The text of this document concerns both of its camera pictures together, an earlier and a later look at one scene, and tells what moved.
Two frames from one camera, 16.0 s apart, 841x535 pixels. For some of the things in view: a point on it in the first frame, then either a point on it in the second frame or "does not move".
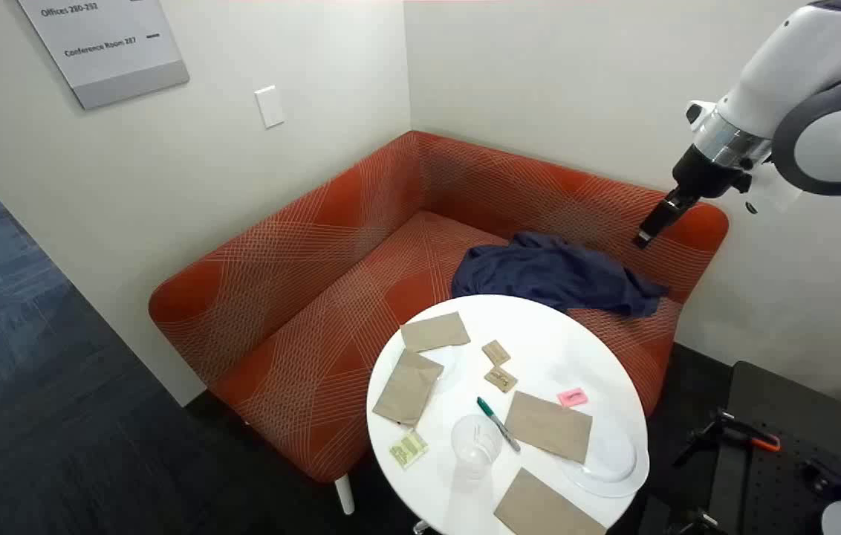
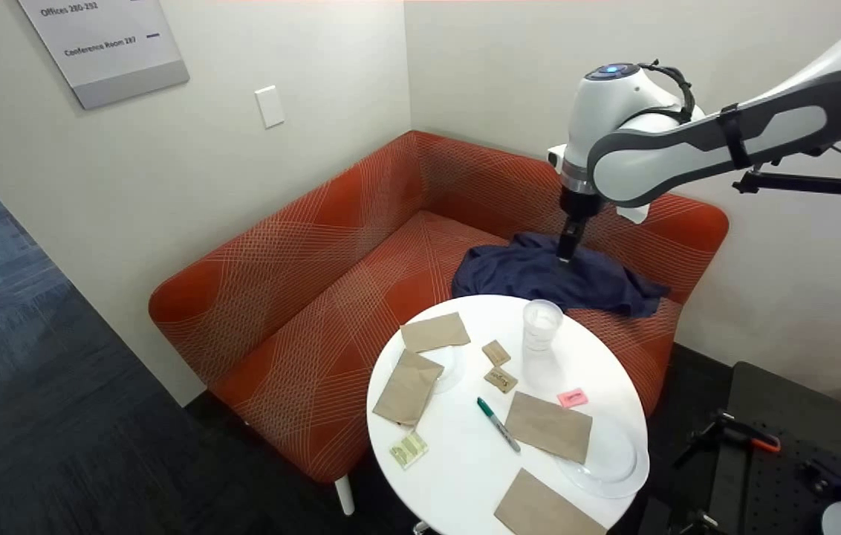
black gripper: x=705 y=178 → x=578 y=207
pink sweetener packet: x=576 y=401 does not move
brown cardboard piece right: x=437 y=331 does not move
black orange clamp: x=724 y=423 does not move
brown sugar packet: x=494 y=353 does not move
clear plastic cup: x=473 y=445 → x=541 y=346
